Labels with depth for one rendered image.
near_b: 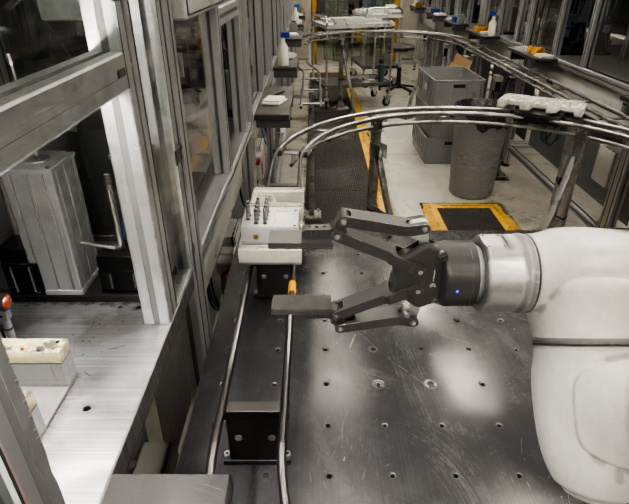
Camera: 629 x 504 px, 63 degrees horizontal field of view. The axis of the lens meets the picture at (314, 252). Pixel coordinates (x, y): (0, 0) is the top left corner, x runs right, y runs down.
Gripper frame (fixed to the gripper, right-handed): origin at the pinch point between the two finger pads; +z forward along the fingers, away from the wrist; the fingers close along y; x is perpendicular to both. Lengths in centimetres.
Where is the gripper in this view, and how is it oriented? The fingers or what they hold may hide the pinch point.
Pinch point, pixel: (293, 273)
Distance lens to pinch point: 58.0
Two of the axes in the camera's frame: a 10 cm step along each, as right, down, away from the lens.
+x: 0.0, 4.9, -8.7
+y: 0.0, -8.7, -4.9
